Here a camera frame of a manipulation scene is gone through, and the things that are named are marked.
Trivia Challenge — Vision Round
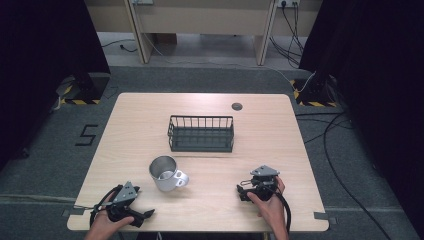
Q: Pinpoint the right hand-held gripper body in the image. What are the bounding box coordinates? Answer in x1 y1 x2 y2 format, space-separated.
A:
249 164 281 202

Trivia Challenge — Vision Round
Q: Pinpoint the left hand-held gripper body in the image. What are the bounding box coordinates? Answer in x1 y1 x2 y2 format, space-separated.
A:
106 181 141 223

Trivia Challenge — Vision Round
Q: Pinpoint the person's right hand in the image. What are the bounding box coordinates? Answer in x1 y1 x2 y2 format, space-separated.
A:
246 176 288 232

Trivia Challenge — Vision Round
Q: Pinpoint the person's left hand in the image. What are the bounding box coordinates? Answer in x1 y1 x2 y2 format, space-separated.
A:
90 191 135 235

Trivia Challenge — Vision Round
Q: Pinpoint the grey tape strip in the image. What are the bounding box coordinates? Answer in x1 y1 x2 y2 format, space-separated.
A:
313 211 338 226
61 206 87 218

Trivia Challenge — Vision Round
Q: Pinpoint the black stand base striped tape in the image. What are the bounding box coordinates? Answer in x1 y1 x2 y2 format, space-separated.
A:
54 72 112 106
289 74 338 108

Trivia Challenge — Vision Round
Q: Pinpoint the black curtain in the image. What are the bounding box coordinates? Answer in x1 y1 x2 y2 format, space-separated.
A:
298 0 424 234
0 0 112 171

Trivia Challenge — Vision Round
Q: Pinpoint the beige desk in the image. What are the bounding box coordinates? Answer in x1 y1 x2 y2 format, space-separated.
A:
84 0 324 67

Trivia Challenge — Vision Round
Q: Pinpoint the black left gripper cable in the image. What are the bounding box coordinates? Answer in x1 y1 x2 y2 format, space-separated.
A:
88 184 124 228

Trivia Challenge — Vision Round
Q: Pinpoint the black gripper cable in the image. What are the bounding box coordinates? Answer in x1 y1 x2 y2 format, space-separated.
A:
88 184 124 228
266 185 293 235

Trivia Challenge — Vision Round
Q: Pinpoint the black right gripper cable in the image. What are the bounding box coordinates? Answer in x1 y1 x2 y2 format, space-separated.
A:
266 185 293 235

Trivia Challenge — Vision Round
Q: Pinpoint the metal cup with handle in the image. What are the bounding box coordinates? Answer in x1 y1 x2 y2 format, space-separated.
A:
148 155 190 193

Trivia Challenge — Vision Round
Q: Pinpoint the black wire basket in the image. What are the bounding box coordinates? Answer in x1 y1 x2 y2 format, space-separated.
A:
167 114 235 154

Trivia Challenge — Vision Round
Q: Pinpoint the long black floor cable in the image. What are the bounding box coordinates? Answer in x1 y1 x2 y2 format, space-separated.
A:
294 111 395 240

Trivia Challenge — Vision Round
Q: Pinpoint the bundle of black cables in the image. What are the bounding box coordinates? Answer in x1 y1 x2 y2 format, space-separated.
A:
268 2 307 69

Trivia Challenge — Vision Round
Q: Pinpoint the short black floor cable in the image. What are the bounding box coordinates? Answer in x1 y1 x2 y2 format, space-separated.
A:
101 38 138 54

